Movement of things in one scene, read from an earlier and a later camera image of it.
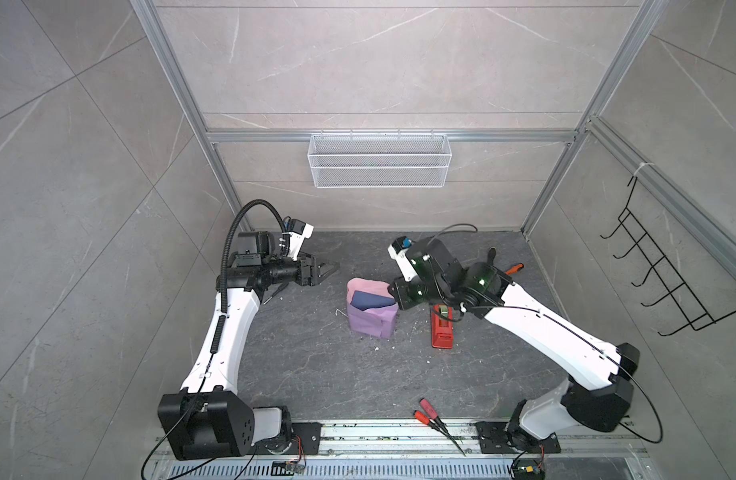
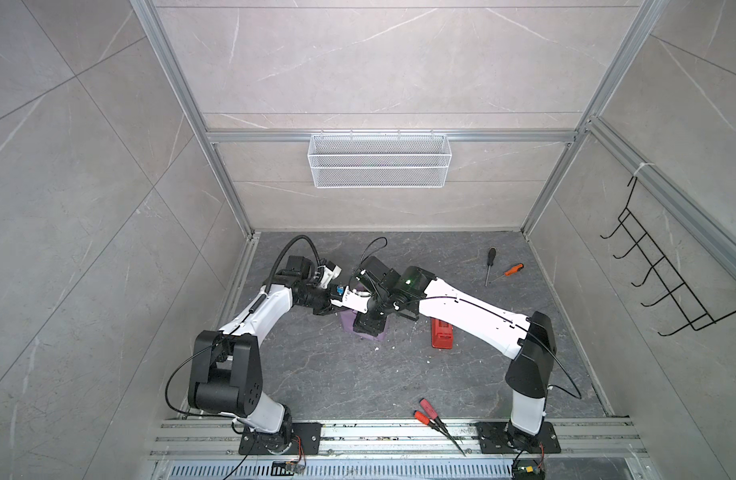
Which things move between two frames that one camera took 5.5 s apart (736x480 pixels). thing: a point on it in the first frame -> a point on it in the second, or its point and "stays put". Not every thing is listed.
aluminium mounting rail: (609, 441) stays put
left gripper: (311, 279) -> (328, 307)
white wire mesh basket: (379, 161) stays put
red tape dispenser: (442, 327) stays put
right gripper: (400, 287) -> (366, 325)
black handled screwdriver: (491, 255) stays put
